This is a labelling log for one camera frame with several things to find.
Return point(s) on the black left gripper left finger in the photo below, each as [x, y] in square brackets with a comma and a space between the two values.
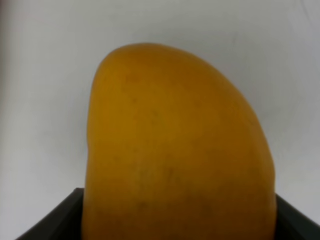
[63, 223]

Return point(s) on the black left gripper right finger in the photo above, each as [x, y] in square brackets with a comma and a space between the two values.
[291, 224]

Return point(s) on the yellow mango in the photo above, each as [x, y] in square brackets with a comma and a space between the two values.
[175, 152]

